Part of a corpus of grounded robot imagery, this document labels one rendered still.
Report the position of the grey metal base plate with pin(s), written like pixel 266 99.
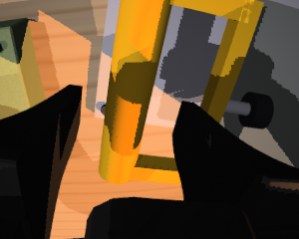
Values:
pixel 188 53

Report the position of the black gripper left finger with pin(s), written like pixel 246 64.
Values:
pixel 35 147

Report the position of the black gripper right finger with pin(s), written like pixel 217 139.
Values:
pixel 214 165

